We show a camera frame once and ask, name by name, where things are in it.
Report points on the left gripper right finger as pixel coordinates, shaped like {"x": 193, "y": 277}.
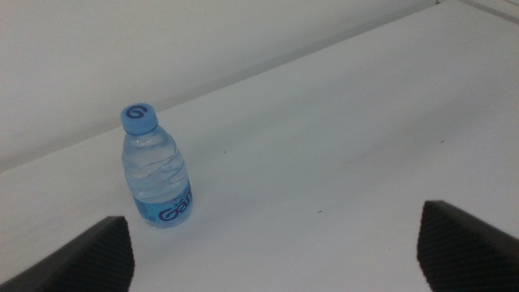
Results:
{"x": 462, "y": 251}

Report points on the clear water bottle blue cap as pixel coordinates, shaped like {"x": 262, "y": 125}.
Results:
{"x": 156, "y": 174}

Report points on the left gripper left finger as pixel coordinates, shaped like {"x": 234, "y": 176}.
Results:
{"x": 93, "y": 259}

